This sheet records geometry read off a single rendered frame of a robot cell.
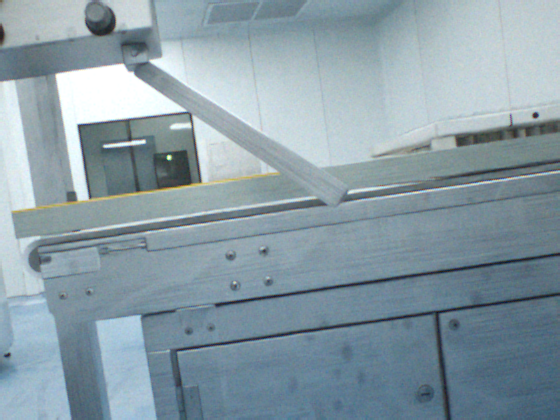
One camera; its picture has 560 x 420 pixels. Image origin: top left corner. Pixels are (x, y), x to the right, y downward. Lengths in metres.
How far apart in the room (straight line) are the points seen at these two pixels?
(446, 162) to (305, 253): 0.20
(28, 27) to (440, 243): 0.53
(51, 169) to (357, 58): 5.93
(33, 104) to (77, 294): 0.43
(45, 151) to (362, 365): 0.63
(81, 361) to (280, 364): 0.41
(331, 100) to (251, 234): 5.79
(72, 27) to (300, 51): 5.83
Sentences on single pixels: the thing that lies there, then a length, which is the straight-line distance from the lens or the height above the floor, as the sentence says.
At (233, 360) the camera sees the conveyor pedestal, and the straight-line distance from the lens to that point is 0.63.
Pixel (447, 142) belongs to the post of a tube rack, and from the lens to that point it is 0.65.
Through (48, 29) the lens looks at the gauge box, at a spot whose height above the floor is 1.04.
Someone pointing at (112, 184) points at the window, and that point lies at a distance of 5.67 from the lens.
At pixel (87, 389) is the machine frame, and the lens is 0.92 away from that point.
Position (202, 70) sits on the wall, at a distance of 5.96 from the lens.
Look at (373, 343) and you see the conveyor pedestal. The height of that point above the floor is 0.61.
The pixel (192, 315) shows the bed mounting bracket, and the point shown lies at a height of 0.69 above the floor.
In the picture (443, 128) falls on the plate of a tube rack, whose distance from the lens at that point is 0.64.
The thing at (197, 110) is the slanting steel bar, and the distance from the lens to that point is 0.52.
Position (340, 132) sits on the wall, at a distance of 6.27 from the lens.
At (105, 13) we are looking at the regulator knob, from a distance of 0.54.
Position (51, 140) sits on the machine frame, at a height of 0.98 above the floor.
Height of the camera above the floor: 0.83
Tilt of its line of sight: 3 degrees down
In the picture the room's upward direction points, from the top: 8 degrees counter-clockwise
